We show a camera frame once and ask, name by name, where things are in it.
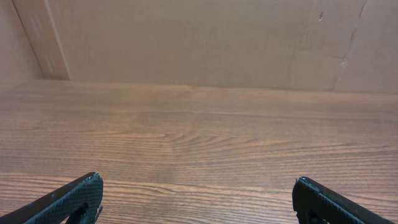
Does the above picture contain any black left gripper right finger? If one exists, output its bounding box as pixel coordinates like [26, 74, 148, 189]
[292, 177, 394, 224]

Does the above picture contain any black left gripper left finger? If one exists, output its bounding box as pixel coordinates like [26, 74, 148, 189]
[1, 172, 103, 224]

